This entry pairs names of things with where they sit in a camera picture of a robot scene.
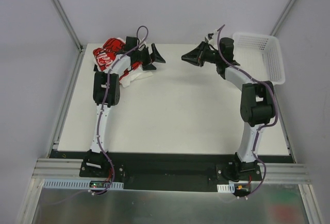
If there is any white t shirt red print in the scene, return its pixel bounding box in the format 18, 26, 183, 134
92, 37, 138, 73

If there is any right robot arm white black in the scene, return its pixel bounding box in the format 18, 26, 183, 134
181, 37, 278, 180

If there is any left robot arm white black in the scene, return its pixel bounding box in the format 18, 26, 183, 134
84, 37, 165, 177

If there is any white plastic basket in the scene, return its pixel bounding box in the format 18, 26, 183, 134
233, 32, 286, 85

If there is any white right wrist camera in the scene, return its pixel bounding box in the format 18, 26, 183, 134
204, 31, 218, 46

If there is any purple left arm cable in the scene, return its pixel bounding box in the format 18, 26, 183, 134
96, 26, 150, 183

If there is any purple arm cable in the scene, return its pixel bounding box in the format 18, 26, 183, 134
216, 24, 279, 195
96, 26, 150, 183

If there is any aluminium frame post left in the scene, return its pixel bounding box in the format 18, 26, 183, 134
51, 0, 84, 52

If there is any aluminium frame post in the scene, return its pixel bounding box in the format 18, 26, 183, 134
269, 0, 298, 37
51, 0, 84, 52

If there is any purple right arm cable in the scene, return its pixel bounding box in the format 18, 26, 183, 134
216, 24, 279, 195

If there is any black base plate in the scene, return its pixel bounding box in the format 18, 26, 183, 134
79, 151, 261, 192

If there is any aluminium side rail right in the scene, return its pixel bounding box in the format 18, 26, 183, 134
274, 92, 296, 163

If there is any aluminium frame post right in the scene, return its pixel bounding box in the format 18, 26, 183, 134
269, 0, 298, 37

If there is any white slotted cable duct right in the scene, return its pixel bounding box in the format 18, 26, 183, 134
217, 183, 251, 194

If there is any white slotted cable duct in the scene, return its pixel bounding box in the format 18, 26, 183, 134
217, 183, 251, 194
43, 179, 124, 191

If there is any aluminium front rail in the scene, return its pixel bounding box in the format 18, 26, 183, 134
32, 159, 311, 184

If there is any white slotted cable duct left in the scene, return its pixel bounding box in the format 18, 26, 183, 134
43, 179, 124, 191

